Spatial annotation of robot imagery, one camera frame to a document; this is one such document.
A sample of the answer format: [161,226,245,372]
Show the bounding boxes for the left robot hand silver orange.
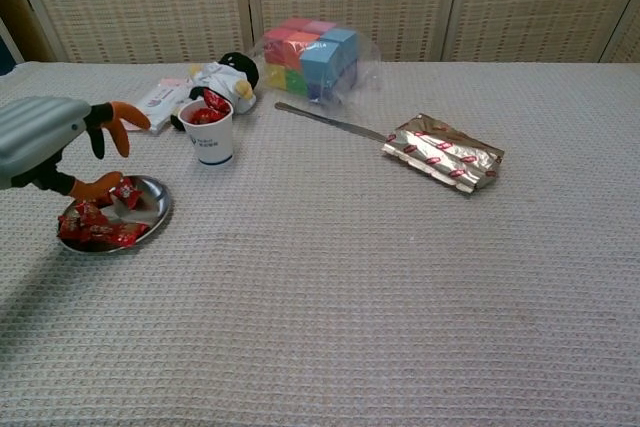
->
[0,95,152,202]

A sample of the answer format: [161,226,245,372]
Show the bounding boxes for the round steel plate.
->
[57,175,173,255]

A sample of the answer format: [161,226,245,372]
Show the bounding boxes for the white paper cup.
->
[176,98,235,167]

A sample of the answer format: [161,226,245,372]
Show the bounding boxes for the pink wet wipes pack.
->
[133,76,194,136]

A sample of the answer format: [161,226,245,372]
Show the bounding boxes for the plush doll white coat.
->
[169,50,261,131]

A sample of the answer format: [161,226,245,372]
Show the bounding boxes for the yellow cube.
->
[263,62,287,91]

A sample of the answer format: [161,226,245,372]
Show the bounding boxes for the red cube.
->
[262,28,296,68]
[277,17,314,33]

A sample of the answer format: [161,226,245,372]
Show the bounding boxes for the green cube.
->
[283,68,310,97]

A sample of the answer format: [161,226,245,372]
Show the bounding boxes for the orange cube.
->
[282,31,321,71]

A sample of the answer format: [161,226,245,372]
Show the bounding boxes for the light blue cube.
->
[299,40,342,86]
[319,27,360,73]

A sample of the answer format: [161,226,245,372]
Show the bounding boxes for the pink cube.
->
[302,20,337,37]

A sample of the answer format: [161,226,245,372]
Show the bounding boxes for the long metal tweezers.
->
[274,101,389,144]

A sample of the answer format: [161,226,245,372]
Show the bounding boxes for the clear plastic bag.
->
[249,16,384,108]

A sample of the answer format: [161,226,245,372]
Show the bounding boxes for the white woven tablecloth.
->
[0,60,640,427]

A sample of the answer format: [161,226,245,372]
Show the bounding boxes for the gold foil packet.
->
[380,113,505,196]

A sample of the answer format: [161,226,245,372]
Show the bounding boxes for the brown wooden post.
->
[0,0,56,64]

